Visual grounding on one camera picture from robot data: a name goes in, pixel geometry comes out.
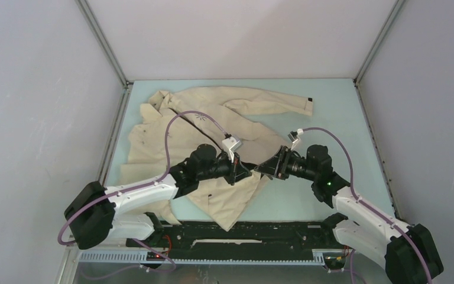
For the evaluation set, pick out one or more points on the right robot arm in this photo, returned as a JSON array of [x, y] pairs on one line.
[[406, 252]]

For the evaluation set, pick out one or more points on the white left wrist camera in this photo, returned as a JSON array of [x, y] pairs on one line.
[[230, 144]]

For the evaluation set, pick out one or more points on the controller board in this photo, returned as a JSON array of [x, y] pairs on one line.
[[335, 262], [155, 257]]

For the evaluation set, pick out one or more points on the right controller board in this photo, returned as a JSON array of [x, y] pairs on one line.
[[335, 262]]

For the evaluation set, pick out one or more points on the left controller board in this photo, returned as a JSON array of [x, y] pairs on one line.
[[155, 257]]

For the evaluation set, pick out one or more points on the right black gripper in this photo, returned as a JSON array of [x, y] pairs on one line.
[[276, 166]]

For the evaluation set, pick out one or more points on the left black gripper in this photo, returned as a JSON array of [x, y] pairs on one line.
[[236, 171]]

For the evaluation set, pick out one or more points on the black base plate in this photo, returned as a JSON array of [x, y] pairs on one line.
[[245, 241]]

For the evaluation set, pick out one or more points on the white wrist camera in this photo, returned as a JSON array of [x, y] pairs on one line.
[[230, 144], [294, 137]]

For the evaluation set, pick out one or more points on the beige zip jacket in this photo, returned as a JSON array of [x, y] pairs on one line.
[[175, 124]]

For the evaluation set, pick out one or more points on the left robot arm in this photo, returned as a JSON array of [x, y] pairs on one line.
[[99, 213]]

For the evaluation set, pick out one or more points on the aluminium frame rail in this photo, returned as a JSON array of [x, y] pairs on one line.
[[403, 251]]

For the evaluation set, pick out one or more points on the light blue table mat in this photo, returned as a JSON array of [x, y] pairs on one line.
[[338, 122]]

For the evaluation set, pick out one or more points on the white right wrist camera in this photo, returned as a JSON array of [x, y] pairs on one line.
[[294, 137]]

